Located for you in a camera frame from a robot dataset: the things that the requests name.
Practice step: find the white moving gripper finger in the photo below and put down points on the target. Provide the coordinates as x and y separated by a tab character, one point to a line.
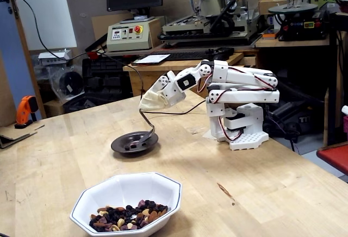
174	95

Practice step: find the bent metal spoon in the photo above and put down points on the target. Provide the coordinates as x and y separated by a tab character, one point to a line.
146	138

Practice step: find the beige controller box red button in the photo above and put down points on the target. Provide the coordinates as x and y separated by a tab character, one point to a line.
125	34

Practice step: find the dark brown plate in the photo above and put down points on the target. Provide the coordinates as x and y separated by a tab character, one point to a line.
119	143

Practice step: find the plastic bag with black spool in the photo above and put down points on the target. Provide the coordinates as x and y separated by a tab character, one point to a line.
70	82

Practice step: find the black tool case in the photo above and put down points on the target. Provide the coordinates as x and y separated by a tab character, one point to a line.
299	117

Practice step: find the black computer mouse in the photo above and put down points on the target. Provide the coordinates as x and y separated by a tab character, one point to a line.
220	57

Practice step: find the orange black power tool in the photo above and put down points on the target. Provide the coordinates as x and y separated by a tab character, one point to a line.
25	108

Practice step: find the black plastic case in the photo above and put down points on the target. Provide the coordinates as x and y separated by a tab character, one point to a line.
103	76

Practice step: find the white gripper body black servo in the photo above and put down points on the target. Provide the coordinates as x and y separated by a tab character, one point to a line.
169	91

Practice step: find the black keyboard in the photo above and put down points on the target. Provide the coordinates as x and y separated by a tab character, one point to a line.
185	55

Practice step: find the black desk gadget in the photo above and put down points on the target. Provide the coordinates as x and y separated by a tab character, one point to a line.
225	50

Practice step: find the white octagonal bowl blue rim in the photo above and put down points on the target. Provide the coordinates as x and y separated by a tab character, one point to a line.
108	188

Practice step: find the beige tape piece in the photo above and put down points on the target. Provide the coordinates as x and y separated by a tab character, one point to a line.
209	135

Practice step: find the beige masking tape wrap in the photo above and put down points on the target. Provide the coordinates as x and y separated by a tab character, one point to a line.
152	101

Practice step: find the flat cardboard sheets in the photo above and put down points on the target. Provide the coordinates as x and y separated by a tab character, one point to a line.
13	137

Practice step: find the small white box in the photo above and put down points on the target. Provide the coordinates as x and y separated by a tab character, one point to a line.
54	57

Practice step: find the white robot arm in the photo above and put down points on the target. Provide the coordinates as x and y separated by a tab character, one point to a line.
244	95

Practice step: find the white fixed gripper finger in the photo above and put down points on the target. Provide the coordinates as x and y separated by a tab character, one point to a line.
155	88

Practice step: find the wooden workbench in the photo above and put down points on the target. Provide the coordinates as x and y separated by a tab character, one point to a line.
299	43

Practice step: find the wooden desk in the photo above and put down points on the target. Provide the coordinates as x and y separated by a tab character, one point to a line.
176	64

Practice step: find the red padded chair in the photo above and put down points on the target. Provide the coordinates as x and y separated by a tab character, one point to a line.
335	155

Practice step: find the black scroll saw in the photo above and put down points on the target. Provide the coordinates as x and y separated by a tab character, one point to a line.
299	27

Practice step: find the small dried fruit portion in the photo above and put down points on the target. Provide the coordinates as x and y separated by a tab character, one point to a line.
133	146

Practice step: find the nut and dried fruit mix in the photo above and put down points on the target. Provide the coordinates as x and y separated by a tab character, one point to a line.
108	218

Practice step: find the brown cardboard box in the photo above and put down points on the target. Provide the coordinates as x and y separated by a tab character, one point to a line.
267	4

